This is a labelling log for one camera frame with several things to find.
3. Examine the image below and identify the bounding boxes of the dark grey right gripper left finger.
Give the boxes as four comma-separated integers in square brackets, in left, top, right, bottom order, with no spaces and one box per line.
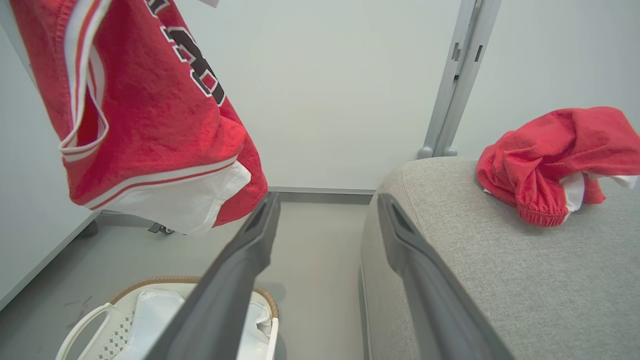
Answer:
[144,192,281,360]

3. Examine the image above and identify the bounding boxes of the grey partition post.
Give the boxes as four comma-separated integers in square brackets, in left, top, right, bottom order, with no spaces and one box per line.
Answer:
[417,0,478,160]
[434,0,504,158]

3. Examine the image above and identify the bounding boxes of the red shorts with elastic waistband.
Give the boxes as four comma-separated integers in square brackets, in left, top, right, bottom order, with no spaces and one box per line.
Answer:
[476,106,640,228]

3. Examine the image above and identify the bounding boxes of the red basketball jersey white trim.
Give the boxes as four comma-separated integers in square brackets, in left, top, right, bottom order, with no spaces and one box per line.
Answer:
[9,0,269,237]

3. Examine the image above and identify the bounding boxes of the white laundry basket wicker rim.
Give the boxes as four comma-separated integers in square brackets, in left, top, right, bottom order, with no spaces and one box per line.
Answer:
[55,275,280,360]

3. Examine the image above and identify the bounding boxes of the grey partition bottom rail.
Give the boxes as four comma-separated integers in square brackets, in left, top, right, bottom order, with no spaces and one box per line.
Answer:
[0,210,103,312]
[266,186,377,205]

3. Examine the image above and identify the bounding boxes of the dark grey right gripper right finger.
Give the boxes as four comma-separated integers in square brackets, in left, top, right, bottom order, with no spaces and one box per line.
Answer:
[377,192,517,360]

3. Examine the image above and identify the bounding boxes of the grey fabric sofa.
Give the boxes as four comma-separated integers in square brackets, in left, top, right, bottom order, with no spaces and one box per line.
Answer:
[358,156,640,360]

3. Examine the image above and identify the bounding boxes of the grey curved partition leg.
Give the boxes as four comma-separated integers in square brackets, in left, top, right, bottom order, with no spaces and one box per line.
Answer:
[75,214,173,240]

